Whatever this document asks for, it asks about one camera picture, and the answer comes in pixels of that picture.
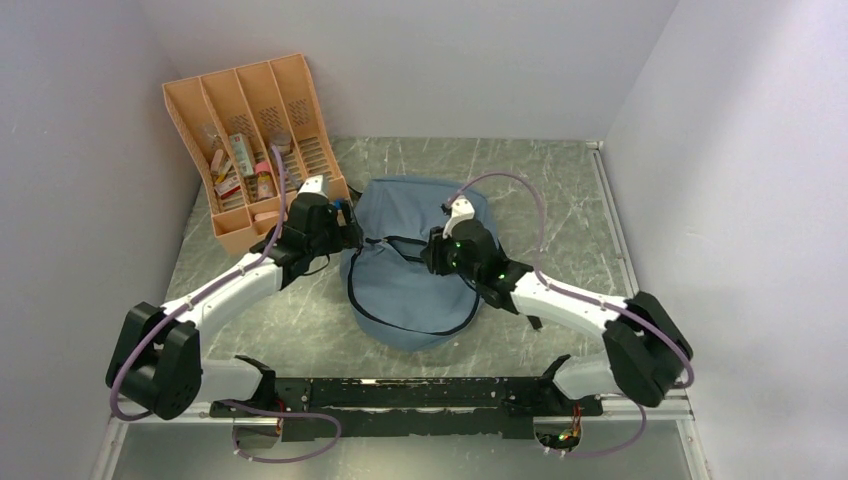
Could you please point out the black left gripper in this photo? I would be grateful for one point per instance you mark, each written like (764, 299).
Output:
(344, 235)

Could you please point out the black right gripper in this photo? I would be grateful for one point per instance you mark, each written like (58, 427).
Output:
(433, 253)

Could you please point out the blue grey student backpack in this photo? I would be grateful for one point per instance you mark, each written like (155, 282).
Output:
(395, 299)

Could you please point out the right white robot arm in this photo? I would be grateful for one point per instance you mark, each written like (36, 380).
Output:
(644, 353)

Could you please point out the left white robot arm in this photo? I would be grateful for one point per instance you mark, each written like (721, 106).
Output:
(157, 368)

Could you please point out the pink capped glue bottle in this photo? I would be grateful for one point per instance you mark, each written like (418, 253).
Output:
(265, 183)

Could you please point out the red white small box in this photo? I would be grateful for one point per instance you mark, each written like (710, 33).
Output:
(227, 187)

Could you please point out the grey round jar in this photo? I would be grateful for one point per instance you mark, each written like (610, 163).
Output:
(281, 139)

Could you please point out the tall white carton box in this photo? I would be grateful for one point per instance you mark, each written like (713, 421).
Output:
(243, 154)

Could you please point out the peach plastic file organizer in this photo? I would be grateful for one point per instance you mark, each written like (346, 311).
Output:
(254, 100)

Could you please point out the black mounting base rail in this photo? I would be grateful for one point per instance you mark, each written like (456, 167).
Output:
(503, 406)

